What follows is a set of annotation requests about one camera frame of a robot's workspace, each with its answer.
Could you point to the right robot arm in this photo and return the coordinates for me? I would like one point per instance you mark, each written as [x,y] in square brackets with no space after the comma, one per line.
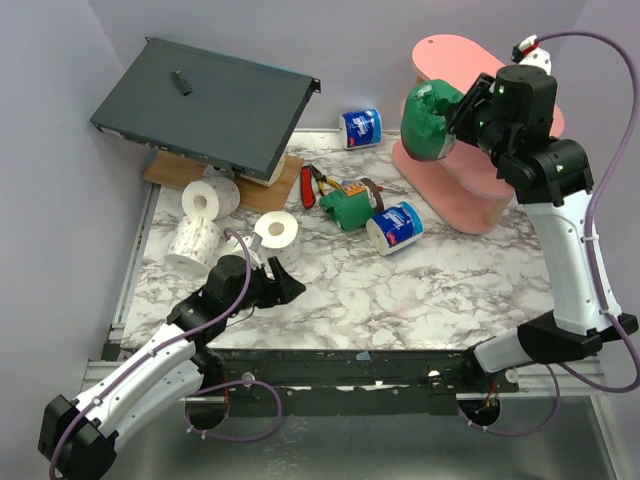
[553,182]

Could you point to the floral roll near board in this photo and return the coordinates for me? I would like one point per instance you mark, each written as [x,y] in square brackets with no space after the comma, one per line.
[211,198]

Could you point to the white floral paper towel roll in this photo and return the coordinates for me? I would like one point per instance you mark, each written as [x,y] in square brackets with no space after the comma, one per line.
[279,232]

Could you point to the small black connector strip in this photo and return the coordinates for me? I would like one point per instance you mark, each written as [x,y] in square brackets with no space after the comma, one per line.
[181,83]

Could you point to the red handled cutter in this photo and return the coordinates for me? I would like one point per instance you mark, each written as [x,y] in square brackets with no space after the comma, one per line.
[308,197]

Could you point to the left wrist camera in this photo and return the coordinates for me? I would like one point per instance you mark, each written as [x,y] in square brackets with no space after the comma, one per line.
[253,244]

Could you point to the pink three-tier shelf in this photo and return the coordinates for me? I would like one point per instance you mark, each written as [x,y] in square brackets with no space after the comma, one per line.
[462,188]

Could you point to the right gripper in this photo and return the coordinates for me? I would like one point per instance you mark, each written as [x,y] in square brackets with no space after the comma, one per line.
[467,107]

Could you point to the black metal base rail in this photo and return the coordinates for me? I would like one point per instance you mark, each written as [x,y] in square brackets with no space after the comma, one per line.
[253,383]

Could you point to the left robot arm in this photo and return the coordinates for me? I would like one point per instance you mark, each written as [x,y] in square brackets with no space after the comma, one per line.
[82,437]

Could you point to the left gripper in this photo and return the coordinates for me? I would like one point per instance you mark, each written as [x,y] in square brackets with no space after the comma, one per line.
[283,290]

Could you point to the blue wrapped roll at back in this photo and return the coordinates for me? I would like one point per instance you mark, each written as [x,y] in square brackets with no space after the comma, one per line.
[360,129]

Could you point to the yellow handled pliers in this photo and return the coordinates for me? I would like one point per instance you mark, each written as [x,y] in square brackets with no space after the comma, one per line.
[322,180]

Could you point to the blue handled screwdriver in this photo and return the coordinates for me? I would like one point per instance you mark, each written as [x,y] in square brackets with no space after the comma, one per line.
[390,191]

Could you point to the blue wrapped Tempo roll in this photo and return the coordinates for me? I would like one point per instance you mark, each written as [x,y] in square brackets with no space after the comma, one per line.
[395,228]

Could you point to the floral roll lying left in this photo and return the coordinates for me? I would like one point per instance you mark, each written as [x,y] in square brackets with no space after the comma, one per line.
[193,246]

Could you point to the wooden board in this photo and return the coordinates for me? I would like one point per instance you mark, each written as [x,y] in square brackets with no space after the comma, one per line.
[177,172]

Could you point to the dark grey network switch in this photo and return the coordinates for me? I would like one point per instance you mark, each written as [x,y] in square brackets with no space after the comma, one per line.
[239,116]

